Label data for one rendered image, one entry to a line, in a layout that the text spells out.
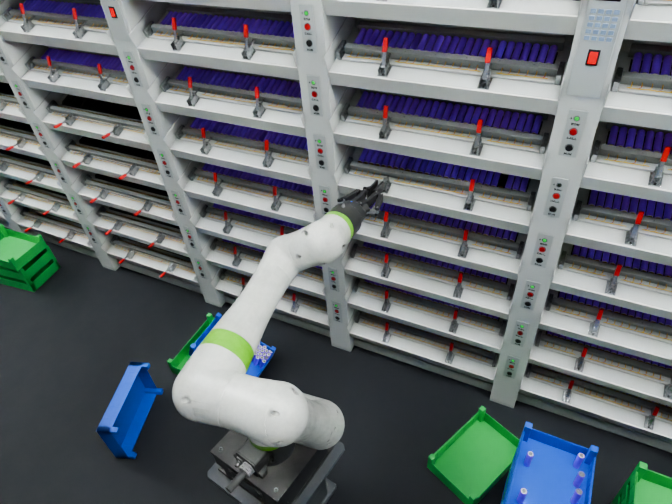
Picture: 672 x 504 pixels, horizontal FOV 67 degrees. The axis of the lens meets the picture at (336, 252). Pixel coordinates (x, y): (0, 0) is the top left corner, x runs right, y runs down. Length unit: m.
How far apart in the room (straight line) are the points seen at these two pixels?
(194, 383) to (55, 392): 1.56
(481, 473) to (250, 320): 1.17
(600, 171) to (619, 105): 0.18
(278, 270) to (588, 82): 0.83
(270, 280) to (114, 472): 1.23
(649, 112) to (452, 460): 1.32
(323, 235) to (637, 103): 0.77
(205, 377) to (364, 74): 0.88
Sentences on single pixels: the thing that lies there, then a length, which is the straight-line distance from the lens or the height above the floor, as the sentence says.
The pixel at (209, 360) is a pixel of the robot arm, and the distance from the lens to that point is 1.08.
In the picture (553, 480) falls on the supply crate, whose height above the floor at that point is 0.32.
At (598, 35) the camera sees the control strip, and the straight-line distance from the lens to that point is 1.29.
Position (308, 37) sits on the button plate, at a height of 1.35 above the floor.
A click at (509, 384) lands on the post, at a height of 0.14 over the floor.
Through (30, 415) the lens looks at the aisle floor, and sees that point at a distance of 2.57.
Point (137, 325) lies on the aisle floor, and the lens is 2.66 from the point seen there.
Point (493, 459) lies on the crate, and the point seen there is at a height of 0.00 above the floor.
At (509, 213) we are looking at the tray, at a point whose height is 0.89.
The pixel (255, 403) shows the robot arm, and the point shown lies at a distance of 1.02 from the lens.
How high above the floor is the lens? 1.83
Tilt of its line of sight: 41 degrees down
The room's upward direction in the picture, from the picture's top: 5 degrees counter-clockwise
